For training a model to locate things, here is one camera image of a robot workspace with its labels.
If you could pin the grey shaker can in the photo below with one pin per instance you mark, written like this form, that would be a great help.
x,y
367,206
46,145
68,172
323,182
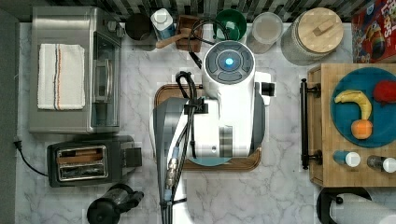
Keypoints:
x,y
382,164

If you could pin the light blue plate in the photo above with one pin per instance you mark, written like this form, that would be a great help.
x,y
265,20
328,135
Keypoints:
x,y
209,162

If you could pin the red apple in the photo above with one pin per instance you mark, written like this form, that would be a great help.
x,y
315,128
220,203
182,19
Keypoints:
x,y
385,92

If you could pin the blue can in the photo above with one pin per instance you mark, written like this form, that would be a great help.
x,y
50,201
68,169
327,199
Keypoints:
x,y
349,158

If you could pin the wooden drawer box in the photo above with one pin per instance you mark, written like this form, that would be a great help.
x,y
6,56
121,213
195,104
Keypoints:
x,y
320,138

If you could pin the black toaster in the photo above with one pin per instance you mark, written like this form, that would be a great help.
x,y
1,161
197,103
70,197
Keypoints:
x,y
120,155

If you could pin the blue bottle white cap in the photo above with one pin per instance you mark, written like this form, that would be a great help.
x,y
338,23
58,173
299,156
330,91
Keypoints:
x,y
163,23

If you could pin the paper towel roll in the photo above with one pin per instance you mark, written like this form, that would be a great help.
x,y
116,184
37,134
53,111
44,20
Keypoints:
x,y
357,210

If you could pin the brown toast slice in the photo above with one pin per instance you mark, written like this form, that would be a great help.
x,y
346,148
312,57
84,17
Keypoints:
x,y
79,156

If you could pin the dark round cup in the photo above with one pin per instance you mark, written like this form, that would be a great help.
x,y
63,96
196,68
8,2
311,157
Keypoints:
x,y
138,26

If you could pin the green cup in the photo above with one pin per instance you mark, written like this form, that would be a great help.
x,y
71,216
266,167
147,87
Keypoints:
x,y
234,22

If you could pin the silver toaster oven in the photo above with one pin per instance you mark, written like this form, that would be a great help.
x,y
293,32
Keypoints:
x,y
100,35

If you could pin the black paper towel holder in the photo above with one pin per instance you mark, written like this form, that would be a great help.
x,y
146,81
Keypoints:
x,y
329,195

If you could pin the black french press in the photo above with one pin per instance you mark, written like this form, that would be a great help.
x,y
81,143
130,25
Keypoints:
x,y
119,199

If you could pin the Froot Loops cereal box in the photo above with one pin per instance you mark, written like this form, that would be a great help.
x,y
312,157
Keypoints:
x,y
374,33

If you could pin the orange fruit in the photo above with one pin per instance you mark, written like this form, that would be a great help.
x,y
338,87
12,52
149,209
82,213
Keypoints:
x,y
362,128

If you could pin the clear plastic container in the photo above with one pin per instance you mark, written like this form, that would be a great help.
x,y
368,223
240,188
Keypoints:
x,y
266,29

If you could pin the dark teal plate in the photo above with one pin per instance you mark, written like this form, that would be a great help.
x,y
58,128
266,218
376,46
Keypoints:
x,y
357,115

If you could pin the yellow banana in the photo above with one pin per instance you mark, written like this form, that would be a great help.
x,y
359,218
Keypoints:
x,y
358,97

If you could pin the grey jar with wooden lid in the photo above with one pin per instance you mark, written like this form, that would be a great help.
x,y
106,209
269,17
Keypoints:
x,y
312,36

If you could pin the wooden serving tray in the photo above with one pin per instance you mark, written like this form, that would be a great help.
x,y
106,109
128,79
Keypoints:
x,y
232,165

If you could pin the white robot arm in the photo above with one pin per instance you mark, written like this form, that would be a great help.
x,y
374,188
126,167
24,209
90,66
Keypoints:
x,y
227,121

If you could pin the wooden spoon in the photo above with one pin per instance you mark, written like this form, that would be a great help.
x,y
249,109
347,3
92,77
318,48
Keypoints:
x,y
184,33

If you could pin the white striped towel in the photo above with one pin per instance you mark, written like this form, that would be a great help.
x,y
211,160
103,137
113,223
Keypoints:
x,y
61,74

